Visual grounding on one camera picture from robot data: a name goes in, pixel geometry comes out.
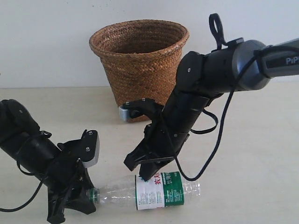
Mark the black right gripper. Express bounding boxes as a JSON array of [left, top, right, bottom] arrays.
[[124, 110, 189, 181]]

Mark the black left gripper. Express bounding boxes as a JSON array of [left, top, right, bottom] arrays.
[[44, 140, 95, 216]]

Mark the clear plastic water bottle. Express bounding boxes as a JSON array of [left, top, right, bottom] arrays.
[[86, 171, 201, 211]]

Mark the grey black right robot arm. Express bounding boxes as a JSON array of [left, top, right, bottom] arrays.
[[120, 39, 299, 180]]

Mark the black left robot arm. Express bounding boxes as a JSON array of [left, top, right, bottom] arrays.
[[0, 99, 100, 222]]

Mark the brown woven wicker basket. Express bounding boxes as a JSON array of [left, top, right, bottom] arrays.
[[89, 19, 190, 106]]

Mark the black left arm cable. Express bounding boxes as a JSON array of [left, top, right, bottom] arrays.
[[0, 133, 61, 206]]

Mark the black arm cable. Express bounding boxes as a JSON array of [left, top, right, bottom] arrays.
[[174, 13, 274, 182], [0, 133, 61, 206]]

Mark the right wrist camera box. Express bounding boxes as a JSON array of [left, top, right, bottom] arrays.
[[118, 98, 164, 122]]

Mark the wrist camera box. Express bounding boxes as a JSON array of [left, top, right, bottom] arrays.
[[80, 130, 100, 168], [118, 98, 164, 122]]

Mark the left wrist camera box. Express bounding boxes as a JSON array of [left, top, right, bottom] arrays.
[[80, 130, 100, 168]]

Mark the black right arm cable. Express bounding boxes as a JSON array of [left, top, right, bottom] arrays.
[[174, 13, 274, 182]]

